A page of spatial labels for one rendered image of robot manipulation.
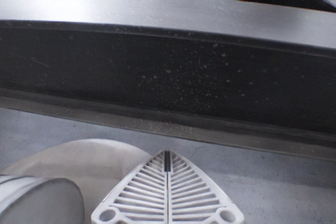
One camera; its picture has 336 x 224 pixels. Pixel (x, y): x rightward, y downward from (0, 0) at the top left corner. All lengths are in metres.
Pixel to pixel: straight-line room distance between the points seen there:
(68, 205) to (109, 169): 0.21
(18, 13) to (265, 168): 0.98
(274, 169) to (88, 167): 0.85
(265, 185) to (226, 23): 0.78
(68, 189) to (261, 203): 0.77
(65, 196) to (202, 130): 0.29
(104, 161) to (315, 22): 0.48
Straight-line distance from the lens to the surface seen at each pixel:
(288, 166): 0.99
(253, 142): 0.39
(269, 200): 0.86
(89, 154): 0.44
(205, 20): 0.19
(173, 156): 0.16
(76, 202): 0.24
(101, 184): 0.46
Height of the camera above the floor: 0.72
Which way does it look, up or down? 53 degrees down
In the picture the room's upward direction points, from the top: 1 degrees clockwise
